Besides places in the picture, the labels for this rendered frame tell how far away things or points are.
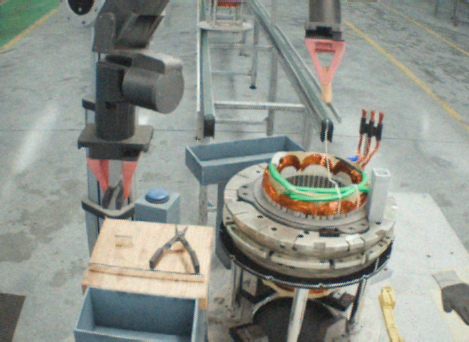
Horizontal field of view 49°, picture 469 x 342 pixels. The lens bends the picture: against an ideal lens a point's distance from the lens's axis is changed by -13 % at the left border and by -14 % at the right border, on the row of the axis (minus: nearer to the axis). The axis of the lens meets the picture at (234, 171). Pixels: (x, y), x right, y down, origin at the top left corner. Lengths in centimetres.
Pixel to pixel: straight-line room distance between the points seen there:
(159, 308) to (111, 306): 8
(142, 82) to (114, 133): 10
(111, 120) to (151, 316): 29
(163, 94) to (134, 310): 33
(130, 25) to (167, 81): 9
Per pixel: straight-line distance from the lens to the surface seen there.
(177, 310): 84
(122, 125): 77
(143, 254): 91
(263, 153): 136
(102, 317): 88
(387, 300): 129
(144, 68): 71
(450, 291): 139
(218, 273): 136
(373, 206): 98
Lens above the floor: 158
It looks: 26 degrees down
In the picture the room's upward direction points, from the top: 3 degrees clockwise
